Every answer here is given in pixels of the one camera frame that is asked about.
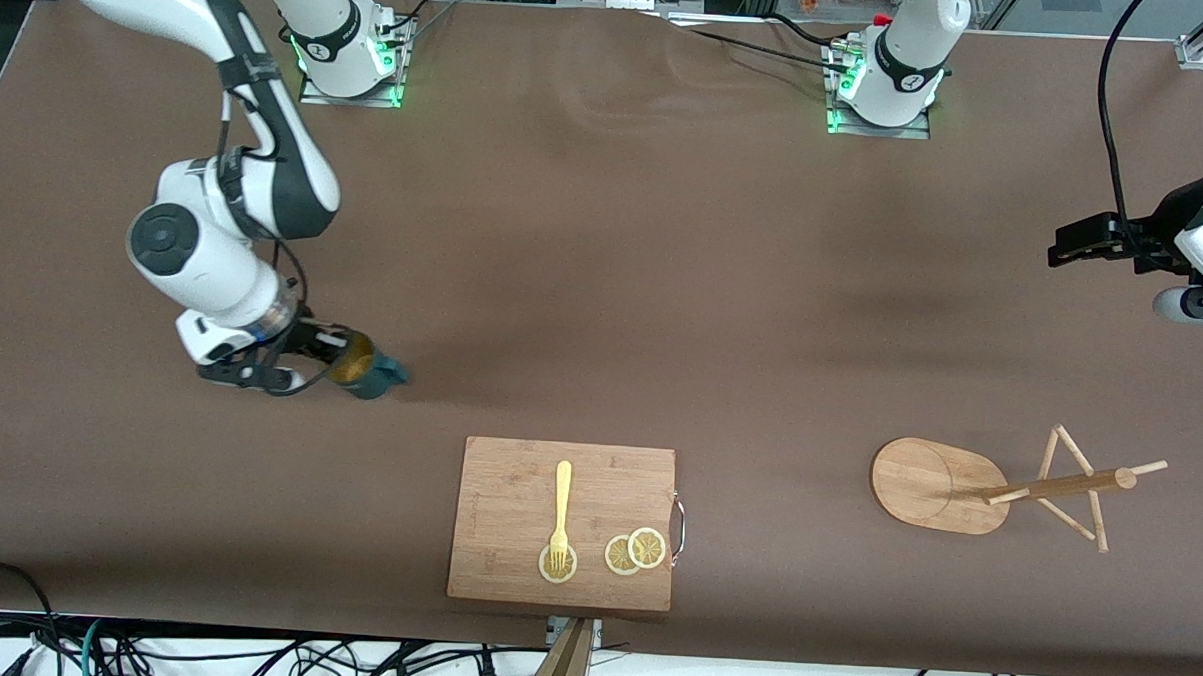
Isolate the teal mug yellow inside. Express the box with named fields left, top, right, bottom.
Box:
left=322, top=328, right=415, bottom=403

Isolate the wooden mug rack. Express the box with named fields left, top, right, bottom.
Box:
left=867, top=417, right=1171, bottom=557

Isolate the yellow plastic fork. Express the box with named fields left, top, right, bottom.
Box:
left=548, top=460, right=574, bottom=570

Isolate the brown table cover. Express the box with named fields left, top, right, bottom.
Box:
left=0, top=0, right=1203, bottom=676

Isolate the lemon slice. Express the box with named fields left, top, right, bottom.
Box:
left=626, top=526, right=668, bottom=570
left=603, top=534, right=646, bottom=578
left=537, top=542, right=579, bottom=585

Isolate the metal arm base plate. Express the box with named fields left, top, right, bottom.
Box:
left=297, top=7, right=416, bottom=110
left=824, top=41, right=935, bottom=140

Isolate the bamboo cutting board metal handle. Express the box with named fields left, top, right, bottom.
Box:
left=446, top=435, right=691, bottom=614

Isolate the teal cable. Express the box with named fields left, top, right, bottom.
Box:
left=77, top=617, right=107, bottom=676

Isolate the brown camera pole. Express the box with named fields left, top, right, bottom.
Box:
left=523, top=616, right=595, bottom=676

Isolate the aluminium profile bracket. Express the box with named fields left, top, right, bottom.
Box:
left=546, top=616, right=605, bottom=651

